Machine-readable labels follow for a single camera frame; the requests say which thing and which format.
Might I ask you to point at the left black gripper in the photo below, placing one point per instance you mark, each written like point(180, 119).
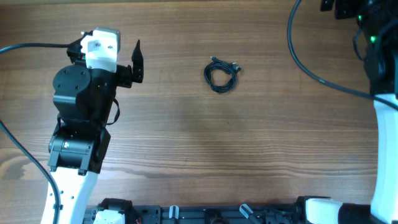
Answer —
point(125, 73)

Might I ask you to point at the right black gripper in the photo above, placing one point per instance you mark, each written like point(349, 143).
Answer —
point(342, 9)

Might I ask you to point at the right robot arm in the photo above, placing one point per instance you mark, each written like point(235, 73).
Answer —
point(377, 22)

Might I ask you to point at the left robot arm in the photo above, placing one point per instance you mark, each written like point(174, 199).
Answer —
point(84, 95)

